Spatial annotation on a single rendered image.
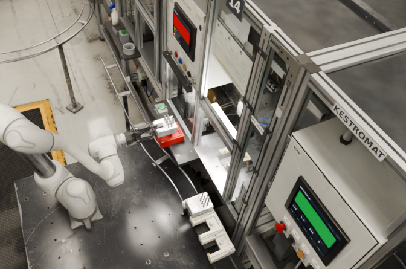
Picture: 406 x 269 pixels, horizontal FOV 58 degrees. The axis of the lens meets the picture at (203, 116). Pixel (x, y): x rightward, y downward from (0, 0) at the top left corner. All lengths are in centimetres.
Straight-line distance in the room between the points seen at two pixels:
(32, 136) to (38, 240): 83
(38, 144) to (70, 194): 51
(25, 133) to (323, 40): 120
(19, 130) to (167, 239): 105
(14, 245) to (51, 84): 173
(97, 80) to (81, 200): 218
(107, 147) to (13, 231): 132
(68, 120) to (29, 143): 209
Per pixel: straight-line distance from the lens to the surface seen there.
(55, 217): 236
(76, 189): 210
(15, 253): 309
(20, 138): 163
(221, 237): 203
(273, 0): 148
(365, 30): 146
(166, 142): 223
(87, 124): 365
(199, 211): 202
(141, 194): 235
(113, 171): 203
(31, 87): 415
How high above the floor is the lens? 270
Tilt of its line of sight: 47 degrees down
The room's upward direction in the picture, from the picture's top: 8 degrees clockwise
